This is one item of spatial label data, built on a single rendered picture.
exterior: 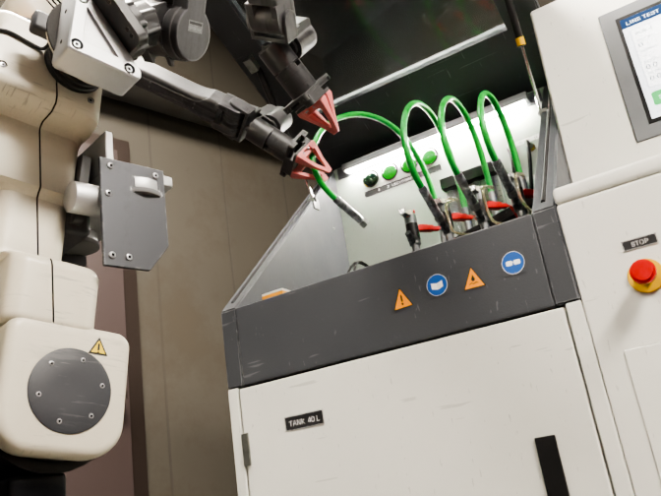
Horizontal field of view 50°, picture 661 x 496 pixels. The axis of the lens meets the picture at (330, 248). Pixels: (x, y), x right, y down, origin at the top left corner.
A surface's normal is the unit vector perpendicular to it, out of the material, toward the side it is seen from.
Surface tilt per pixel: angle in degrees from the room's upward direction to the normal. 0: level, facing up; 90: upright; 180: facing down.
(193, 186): 90
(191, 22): 120
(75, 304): 90
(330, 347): 90
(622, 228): 90
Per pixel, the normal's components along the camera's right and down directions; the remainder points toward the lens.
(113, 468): 0.68, -0.34
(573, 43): -0.53, -0.44
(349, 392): -0.51, -0.22
